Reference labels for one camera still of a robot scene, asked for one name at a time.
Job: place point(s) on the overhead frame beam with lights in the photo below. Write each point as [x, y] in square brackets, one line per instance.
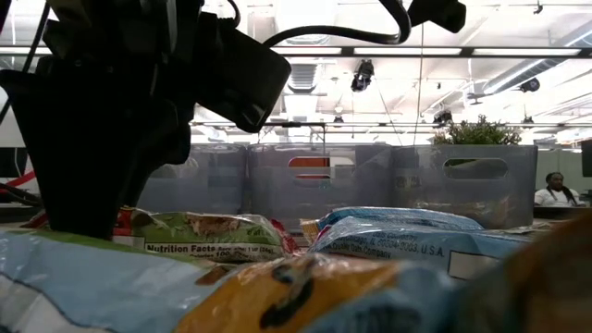
[407, 51]

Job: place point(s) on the black angled tube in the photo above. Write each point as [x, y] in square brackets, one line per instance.
[18, 194]

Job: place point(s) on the orange blue granola bar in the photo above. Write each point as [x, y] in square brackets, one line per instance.
[296, 296]

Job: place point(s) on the small green potted plant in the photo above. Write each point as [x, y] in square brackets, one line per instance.
[476, 134]

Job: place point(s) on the black ceiling spotlight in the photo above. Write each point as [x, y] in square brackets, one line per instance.
[363, 76]
[529, 84]
[443, 116]

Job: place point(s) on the red tube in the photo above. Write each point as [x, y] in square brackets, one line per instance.
[23, 179]

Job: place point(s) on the grey translucent plastic bin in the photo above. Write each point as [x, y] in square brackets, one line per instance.
[277, 194]
[217, 185]
[416, 199]

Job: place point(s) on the blue green granola bar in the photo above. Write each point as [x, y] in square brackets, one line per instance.
[513, 227]

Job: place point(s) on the silver ventilation duct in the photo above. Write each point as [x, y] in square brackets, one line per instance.
[303, 78]

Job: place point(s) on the person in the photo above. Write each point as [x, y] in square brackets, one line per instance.
[555, 196]

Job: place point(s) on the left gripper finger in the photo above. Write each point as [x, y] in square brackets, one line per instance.
[83, 152]
[176, 129]

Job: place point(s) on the black aluminium crossbar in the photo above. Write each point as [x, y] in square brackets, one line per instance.
[564, 213]

